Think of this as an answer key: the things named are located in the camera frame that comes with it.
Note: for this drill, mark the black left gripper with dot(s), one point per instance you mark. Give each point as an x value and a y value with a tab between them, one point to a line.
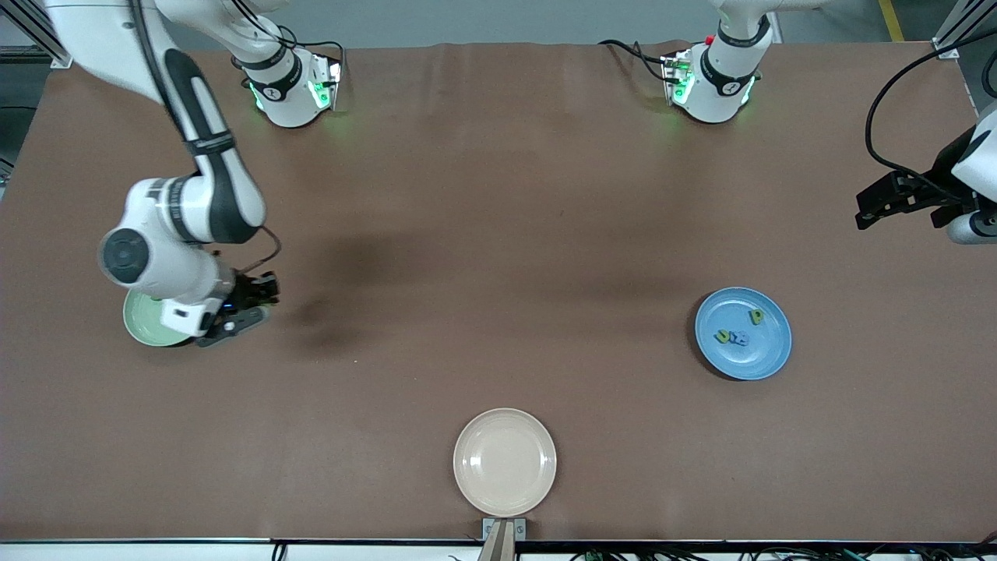
943	173

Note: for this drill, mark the white table edge rail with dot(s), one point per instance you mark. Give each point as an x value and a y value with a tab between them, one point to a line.
156	552

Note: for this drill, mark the light green plate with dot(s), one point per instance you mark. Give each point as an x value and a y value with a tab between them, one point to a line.
144	323

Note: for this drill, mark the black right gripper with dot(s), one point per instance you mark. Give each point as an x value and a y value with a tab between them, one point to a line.
251	290

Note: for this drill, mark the aluminium frame profile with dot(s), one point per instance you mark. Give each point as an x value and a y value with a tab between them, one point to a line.
946	43
61	56

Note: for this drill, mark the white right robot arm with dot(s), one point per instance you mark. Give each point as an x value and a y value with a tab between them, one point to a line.
179	210

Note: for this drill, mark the blue plate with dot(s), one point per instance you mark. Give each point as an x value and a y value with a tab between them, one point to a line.
759	354

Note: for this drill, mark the beige plate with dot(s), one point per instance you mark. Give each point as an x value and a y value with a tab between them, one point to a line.
505	463

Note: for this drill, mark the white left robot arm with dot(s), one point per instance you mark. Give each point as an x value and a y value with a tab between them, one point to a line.
716	93

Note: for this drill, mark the brown table cover mat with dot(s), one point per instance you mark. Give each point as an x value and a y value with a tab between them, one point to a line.
467	195

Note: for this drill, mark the metal bracket with beige bar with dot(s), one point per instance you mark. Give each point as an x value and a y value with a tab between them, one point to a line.
504	538

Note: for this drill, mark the green letter u block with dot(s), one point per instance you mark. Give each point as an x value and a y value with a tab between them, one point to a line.
720	336

